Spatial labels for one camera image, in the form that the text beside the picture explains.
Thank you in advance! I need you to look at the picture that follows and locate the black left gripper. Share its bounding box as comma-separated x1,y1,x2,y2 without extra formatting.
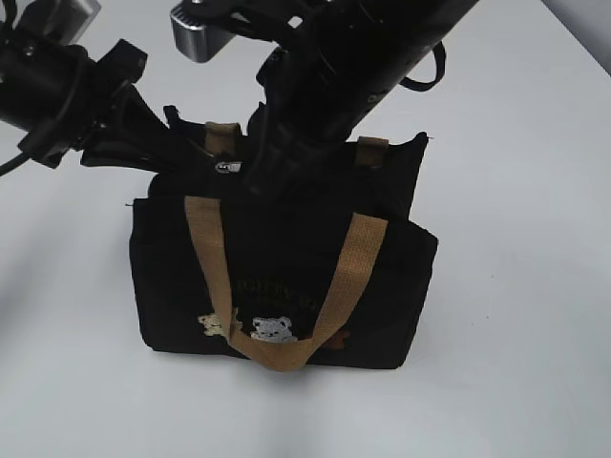
17,39,214,172

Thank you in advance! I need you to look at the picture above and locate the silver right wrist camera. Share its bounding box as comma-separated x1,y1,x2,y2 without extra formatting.
170,1,251,63

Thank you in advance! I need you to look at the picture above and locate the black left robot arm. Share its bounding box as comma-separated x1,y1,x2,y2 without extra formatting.
1,27,214,175

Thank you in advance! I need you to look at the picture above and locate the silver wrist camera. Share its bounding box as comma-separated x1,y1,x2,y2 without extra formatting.
64,0,101,29
170,1,251,63

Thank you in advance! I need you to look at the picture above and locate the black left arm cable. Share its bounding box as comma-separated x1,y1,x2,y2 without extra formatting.
0,148,32,177

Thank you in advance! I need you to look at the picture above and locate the black canvas tote bag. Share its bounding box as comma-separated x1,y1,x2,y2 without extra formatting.
129,114,438,372

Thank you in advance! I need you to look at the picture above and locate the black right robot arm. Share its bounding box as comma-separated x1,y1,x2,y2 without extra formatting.
244,1,474,198

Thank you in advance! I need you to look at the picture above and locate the silver zipper pull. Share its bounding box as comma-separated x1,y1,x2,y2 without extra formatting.
215,161,242,175

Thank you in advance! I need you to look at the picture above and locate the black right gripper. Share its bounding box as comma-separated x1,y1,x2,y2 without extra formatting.
242,45,353,197

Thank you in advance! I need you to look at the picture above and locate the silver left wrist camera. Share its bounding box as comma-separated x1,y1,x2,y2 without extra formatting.
64,0,101,29

